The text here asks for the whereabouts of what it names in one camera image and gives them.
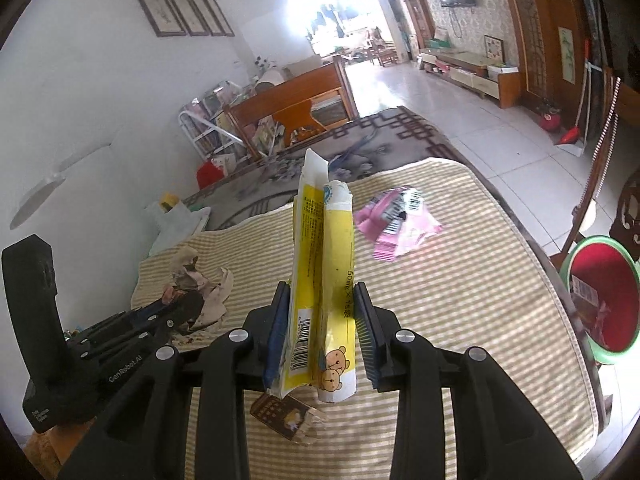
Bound white plastic bag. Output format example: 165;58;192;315
145;202;212;257

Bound wooden tv cabinet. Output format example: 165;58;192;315
416;49;522;110

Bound dark wooden carved chair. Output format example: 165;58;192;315
550;66;639;271

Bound grey patterned table cover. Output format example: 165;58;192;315
183;106;471;231

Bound yellow snack wrapper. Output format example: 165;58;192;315
269;150;357;403

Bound brown cigarette pack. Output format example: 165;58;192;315
250;393;328;445

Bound green rimmed trash bin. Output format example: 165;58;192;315
560;235;639;365

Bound newspaper trash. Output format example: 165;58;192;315
160;246;234;334

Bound pink plastic wrapper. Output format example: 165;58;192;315
354;186;444;261

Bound red small stool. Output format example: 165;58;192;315
196;160;226;190

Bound beige striped table cloth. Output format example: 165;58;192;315
130;156;601;480

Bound red broom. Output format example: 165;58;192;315
554;38;591;148

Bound white wire magazine rack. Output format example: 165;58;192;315
177;80;248;162

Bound framed wall pictures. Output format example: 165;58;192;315
138;0;235;38

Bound wooden sofa bench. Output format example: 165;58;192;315
224;55;359;162

